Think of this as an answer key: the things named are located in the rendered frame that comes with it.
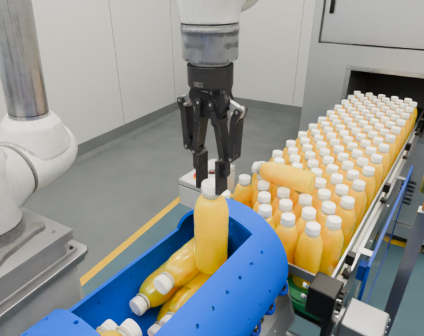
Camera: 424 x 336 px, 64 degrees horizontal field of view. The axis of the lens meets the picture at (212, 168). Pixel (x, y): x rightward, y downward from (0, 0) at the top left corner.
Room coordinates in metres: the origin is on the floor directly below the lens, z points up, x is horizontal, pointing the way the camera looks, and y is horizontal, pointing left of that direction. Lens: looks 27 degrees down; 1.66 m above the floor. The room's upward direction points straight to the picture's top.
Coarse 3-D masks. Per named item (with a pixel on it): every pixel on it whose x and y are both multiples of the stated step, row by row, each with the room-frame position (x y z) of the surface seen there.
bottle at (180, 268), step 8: (192, 240) 0.62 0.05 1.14; (184, 248) 0.59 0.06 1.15; (192, 248) 0.59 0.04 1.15; (176, 256) 0.57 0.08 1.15; (184, 256) 0.56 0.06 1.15; (192, 256) 0.57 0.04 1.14; (168, 264) 0.55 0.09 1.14; (176, 264) 0.55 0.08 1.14; (184, 264) 0.55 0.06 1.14; (192, 264) 0.55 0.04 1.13; (168, 272) 0.53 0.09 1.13; (176, 272) 0.53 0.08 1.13; (184, 272) 0.53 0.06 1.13; (192, 272) 0.54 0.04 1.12; (176, 280) 0.52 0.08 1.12; (184, 280) 0.53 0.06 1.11
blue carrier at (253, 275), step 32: (192, 224) 0.72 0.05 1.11; (256, 224) 0.59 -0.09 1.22; (160, 256) 0.63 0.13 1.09; (256, 256) 0.52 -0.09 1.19; (128, 288) 0.54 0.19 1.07; (224, 288) 0.43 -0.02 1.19; (256, 288) 0.47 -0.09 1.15; (64, 320) 0.34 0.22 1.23; (96, 320) 0.47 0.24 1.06; (192, 320) 0.36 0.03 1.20; (224, 320) 0.39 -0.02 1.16; (256, 320) 0.45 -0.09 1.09
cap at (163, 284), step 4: (160, 276) 0.52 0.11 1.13; (164, 276) 0.52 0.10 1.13; (156, 280) 0.52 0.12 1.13; (160, 280) 0.51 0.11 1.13; (164, 280) 0.51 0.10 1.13; (168, 280) 0.52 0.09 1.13; (156, 284) 0.52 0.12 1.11; (160, 284) 0.51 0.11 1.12; (164, 284) 0.50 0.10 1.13; (168, 284) 0.51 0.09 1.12; (156, 288) 0.52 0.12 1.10; (160, 288) 0.51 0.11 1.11; (164, 288) 0.50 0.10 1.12; (168, 288) 0.50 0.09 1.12; (160, 292) 0.51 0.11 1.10; (164, 292) 0.50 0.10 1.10
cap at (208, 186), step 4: (204, 180) 0.57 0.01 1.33; (208, 180) 0.57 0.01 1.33; (212, 180) 0.57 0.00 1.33; (204, 184) 0.55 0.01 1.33; (208, 184) 0.55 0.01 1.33; (212, 184) 0.55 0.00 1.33; (204, 188) 0.55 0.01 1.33; (208, 188) 0.54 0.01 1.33; (212, 188) 0.54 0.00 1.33; (204, 192) 0.55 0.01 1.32; (208, 192) 0.54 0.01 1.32; (212, 192) 0.54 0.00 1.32
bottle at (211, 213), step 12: (204, 204) 0.54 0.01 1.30; (216, 204) 0.54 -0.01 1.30; (204, 216) 0.53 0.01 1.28; (216, 216) 0.53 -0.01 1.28; (228, 216) 0.55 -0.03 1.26; (204, 228) 0.53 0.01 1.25; (216, 228) 0.53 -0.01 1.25; (228, 228) 0.55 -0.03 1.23; (204, 240) 0.53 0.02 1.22; (216, 240) 0.53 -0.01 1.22; (204, 252) 0.53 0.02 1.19; (216, 252) 0.53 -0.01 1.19; (204, 264) 0.53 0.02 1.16; (216, 264) 0.53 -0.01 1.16
